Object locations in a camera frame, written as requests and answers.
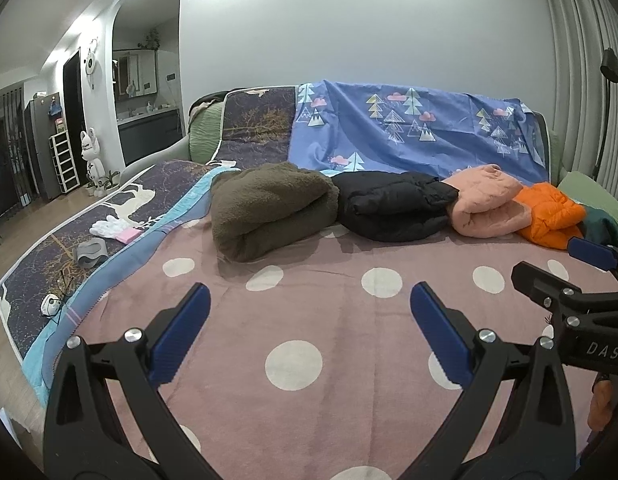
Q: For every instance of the small white round object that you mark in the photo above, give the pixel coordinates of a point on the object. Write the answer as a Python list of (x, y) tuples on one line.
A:
[(50, 305)]

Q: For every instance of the white pleated curtain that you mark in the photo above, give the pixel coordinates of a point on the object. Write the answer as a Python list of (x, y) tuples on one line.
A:
[(579, 60)]

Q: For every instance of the blue tree-print sheet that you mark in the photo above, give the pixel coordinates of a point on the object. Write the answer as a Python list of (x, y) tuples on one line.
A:
[(349, 130)]

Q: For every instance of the white shelf rack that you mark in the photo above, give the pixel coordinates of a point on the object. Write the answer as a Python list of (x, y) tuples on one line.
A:
[(65, 165)]

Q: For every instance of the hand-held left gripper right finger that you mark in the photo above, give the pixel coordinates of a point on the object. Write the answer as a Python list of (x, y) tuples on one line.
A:
[(441, 335)]

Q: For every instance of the dark green garment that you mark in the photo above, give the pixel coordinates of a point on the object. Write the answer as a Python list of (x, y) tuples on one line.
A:
[(601, 225)]

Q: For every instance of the green plant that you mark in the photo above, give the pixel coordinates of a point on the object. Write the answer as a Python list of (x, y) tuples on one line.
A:
[(150, 40)]

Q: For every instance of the grey refrigerator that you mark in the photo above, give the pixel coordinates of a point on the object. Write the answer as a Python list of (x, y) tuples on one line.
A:
[(39, 150)]

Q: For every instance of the black puffer jacket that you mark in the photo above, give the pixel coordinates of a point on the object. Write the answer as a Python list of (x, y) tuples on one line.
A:
[(389, 205)]

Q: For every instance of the small pink cloth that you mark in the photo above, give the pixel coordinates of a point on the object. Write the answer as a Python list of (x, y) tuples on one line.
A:
[(129, 236)]

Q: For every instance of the white animal wall clock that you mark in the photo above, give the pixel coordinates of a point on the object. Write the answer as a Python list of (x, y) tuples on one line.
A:
[(90, 67)]

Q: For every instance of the white gloves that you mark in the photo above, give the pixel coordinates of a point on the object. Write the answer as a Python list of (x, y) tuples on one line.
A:
[(109, 226)]

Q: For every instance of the orange puffer jacket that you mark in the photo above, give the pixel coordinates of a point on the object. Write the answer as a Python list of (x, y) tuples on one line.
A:
[(549, 215)]

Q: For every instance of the brown fleece jacket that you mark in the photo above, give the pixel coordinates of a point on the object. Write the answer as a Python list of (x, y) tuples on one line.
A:
[(269, 205)]

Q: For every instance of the wall mirror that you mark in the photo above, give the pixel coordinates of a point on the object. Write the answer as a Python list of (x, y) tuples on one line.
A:
[(134, 75)]

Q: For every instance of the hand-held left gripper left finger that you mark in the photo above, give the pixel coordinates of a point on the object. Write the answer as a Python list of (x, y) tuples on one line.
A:
[(181, 330)]

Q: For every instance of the person's right hand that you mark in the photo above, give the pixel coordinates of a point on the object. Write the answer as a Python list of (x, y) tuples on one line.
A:
[(601, 405)]

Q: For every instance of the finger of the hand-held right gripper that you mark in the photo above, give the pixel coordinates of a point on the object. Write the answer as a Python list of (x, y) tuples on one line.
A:
[(539, 277), (591, 252)]

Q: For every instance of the pink polka-dot blanket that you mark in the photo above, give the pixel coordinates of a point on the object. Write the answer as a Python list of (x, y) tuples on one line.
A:
[(339, 310)]

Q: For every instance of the dark vanity cabinet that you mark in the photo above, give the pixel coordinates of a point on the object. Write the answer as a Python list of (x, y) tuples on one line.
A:
[(149, 137)]

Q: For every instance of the small grey cloth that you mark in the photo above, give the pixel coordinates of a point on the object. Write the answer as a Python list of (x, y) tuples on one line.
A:
[(91, 252)]

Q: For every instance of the black slatted door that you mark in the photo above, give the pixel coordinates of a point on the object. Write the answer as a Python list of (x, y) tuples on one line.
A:
[(4, 160)]

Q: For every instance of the white animal statue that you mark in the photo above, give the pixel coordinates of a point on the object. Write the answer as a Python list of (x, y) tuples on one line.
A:
[(92, 155)]

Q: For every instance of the pink puffer jacket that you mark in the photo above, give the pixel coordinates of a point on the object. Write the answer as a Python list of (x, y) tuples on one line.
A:
[(484, 200)]

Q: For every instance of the dark deer-print blanket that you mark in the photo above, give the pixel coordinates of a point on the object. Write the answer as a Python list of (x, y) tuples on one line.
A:
[(259, 120)]

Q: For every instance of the black floor lamp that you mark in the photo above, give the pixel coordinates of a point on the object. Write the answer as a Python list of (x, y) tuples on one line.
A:
[(610, 65)]

